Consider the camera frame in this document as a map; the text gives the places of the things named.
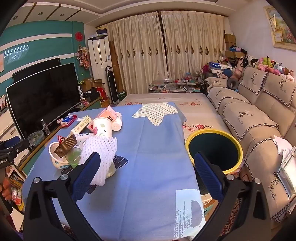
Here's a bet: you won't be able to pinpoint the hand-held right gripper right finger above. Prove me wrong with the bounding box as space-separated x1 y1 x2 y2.
192 152 272 241

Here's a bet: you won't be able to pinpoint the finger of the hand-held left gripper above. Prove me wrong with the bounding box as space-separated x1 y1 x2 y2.
0 136 30 156

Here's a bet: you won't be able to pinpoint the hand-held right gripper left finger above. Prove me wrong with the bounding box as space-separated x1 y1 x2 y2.
23 152 103 241

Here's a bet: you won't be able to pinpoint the green plastic cup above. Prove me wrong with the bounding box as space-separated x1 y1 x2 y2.
65 147 83 168

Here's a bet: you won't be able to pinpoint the white foam fruit net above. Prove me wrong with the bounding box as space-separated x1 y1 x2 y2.
82 136 118 187

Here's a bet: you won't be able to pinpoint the yellow rimmed dark trash bin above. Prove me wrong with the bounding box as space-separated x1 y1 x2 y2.
185 130 244 196

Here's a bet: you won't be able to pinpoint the brown foil wrapper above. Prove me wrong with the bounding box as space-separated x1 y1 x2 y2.
54 134 77 158

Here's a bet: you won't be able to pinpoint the white squeeze tube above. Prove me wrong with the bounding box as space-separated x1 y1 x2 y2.
67 132 95 145

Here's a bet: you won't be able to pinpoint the white paper cup green print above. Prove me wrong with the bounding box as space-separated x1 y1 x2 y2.
92 117 113 138

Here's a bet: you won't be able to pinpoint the cream carton box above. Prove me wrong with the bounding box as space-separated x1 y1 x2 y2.
70 115 92 135

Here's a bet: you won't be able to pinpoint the small white plastic bottle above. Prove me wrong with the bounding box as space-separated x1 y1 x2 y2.
112 112 123 131

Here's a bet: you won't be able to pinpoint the pink packet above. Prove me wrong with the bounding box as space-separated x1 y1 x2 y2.
95 105 116 122

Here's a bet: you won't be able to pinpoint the person's left hand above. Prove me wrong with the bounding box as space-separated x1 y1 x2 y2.
0 178 12 201

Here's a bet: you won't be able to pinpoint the glass ashtray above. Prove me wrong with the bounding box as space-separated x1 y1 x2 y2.
28 131 45 147

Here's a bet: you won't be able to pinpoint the white bucket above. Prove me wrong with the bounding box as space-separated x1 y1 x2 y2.
201 195 219 207

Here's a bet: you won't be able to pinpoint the stack of colourful books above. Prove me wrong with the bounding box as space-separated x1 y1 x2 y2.
7 169 26 211

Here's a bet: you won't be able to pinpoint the clear water bottle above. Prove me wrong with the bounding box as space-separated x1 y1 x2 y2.
41 119 51 135

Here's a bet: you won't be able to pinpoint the green plastic stool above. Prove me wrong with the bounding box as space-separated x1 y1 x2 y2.
202 205 219 218

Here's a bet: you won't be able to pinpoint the patterned red rug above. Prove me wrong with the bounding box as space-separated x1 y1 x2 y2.
206 197 245 241

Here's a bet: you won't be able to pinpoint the large curved television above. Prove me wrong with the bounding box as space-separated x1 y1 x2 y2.
6 62 82 139

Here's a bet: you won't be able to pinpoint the red tray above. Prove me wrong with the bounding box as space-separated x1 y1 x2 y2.
60 115 77 127

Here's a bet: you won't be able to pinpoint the blue star blanket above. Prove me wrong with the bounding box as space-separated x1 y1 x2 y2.
22 101 206 241

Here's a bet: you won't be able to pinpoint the floral bed sheet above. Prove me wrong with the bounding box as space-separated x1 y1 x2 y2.
116 93 229 158

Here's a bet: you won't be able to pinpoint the silver plastic bag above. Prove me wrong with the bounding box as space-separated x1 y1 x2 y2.
276 153 296 200

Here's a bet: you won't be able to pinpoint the small black television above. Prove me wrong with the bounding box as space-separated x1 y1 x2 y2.
12 57 61 82

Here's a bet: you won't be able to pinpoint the beige sofa with deer covers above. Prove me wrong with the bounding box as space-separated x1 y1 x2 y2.
205 67 296 230

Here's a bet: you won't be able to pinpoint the white papers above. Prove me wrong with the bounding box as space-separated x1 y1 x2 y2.
273 136 293 160

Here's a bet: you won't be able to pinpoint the cardboard boxes beside television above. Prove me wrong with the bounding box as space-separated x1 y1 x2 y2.
80 77 104 92

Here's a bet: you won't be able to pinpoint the black tower fan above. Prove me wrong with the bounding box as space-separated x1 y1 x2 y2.
106 66 119 104

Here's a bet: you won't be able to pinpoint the glass coffee table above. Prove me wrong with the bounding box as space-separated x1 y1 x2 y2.
148 79 205 94

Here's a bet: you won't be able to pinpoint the grey neck pillow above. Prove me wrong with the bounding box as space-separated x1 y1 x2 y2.
227 77 241 90

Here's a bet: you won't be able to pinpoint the hanging flower decoration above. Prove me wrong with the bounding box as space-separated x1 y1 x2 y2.
74 46 90 69

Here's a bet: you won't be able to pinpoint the blue starry plush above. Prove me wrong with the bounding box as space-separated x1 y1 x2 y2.
209 61 232 71

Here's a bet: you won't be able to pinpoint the white standing air conditioner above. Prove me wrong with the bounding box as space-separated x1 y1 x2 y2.
88 35 114 103

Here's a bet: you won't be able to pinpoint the open cardboard box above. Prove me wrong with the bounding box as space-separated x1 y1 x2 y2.
225 50 244 58

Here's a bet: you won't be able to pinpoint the pile of plush toys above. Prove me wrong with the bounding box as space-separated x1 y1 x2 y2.
231 54 295 82

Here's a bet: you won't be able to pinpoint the beige patterned curtain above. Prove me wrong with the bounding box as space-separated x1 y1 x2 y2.
105 11 168 94
161 10 226 81

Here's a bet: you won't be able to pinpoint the framed flower painting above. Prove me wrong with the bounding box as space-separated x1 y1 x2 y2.
264 5 296 49

